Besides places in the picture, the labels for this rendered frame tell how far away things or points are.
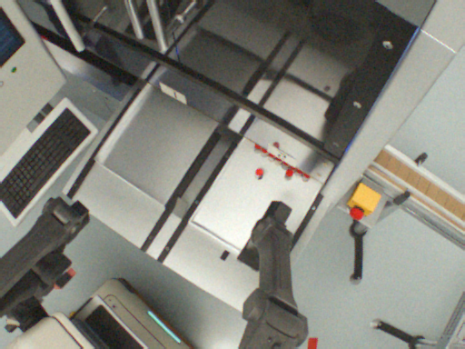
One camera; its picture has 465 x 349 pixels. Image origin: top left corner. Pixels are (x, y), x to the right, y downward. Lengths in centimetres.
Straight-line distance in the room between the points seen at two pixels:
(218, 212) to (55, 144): 59
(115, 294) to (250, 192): 86
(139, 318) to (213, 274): 71
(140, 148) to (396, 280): 142
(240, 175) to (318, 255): 96
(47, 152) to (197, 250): 60
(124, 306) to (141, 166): 76
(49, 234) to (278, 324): 45
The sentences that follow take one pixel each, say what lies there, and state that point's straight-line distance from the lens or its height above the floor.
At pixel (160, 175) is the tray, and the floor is 88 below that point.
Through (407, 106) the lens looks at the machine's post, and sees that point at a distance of 79.
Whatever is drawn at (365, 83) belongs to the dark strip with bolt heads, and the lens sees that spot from 80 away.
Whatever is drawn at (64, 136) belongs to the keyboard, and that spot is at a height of 82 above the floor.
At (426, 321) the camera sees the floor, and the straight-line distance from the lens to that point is 247.
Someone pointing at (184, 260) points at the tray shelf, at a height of 88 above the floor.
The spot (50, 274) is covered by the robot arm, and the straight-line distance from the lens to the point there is 110.
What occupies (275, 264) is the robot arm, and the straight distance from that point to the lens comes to 94.
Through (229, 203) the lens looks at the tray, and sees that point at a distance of 143.
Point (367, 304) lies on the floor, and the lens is 236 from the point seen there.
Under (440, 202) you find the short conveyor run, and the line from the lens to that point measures 151.
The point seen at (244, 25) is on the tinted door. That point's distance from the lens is 87.
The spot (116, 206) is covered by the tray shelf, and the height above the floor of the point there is 88.
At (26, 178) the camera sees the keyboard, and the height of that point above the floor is 82.
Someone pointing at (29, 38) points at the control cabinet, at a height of 117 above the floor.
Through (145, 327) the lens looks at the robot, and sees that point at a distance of 204.
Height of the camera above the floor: 228
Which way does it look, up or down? 75 degrees down
